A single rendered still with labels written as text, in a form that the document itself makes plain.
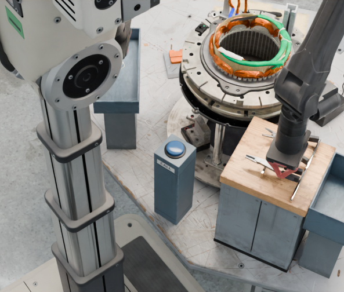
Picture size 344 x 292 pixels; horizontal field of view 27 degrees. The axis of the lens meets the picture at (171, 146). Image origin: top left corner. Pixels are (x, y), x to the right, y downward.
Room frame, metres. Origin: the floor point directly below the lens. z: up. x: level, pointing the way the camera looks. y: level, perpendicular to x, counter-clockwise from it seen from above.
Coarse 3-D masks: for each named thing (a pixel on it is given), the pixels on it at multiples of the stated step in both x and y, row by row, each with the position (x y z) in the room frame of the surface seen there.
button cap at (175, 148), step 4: (168, 144) 1.00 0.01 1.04; (172, 144) 1.00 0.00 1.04; (176, 144) 1.00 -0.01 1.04; (180, 144) 1.00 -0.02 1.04; (168, 148) 0.98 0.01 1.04; (172, 148) 0.98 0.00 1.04; (176, 148) 0.98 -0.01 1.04; (180, 148) 0.98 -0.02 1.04; (168, 152) 0.98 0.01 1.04; (172, 152) 0.97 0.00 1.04; (176, 152) 0.97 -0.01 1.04; (180, 152) 0.97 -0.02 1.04
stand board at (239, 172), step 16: (256, 128) 1.03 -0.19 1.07; (272, 128) 1.03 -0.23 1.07; (240, 144) 0.99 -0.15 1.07; (256, 144) 0.99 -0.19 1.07; (320, 144) 0.99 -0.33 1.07; (240, 160) 0.94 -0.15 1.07; (320, 160) 0.95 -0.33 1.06; (224, 176) 0.90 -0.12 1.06; (240, 176) 0.90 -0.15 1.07; (256, 176) 0.90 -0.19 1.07; (272, 176) 0.90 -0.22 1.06; (320, 176) 0.90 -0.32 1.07; (256, 192) 0.86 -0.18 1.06; (272, 192) 0.86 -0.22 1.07; (288, 192) 0.86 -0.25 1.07; (304, 192) 0.86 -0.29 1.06; (288, 208) 0.83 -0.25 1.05; (304, 208) 0.82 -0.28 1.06
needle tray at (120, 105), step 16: (128, 48) 1.31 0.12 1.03; (128, 64) 1.26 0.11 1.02; (128, 80) 1.21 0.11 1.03; (112, 96) 1.15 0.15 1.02; (128, 96) 1.15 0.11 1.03; (96, 112) 1.10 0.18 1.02; (112, 112) 1.10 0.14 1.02; (128, 112) 1.10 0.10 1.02; (112, 128) 1.17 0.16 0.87; (128, 128) 1.18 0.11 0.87; (112, 144) 1.17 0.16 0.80; (128, 144) 1.18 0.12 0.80
